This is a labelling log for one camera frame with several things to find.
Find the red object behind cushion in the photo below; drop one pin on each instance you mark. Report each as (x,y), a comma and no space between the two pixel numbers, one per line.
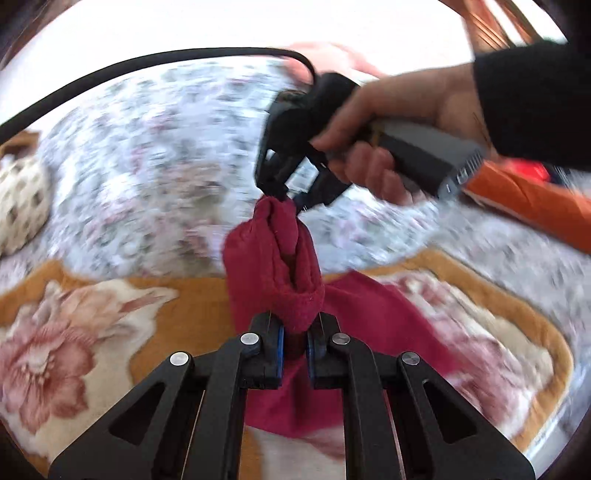
(529,169)

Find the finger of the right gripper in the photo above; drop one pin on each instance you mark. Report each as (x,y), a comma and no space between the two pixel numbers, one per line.
(326,187)
(275,166)

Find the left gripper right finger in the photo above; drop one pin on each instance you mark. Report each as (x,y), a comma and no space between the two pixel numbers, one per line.
(402,419)

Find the black sleeved right forearm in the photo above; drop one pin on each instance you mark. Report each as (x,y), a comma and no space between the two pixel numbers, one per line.
(536,102)

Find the plush floral orange blanket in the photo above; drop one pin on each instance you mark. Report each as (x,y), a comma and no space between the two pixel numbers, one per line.
(116,331)

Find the person's right hand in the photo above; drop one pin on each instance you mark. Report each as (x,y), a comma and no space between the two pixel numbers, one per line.
(444,98)

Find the grey floral quilt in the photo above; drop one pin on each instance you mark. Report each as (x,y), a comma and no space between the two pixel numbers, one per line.
(150,172)

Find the cream dotted pillow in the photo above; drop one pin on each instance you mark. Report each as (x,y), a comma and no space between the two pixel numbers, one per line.
(25,202)

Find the orange velvet cushion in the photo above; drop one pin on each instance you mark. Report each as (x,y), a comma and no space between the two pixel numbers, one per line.
(560,212)

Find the wooden chair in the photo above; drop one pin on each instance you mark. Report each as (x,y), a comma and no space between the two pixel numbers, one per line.
(500,24)

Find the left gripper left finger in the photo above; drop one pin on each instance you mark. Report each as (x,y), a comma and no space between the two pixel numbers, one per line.
(185,419)

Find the dark red sweater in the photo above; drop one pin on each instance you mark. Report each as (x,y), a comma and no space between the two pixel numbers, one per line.
(271,265)

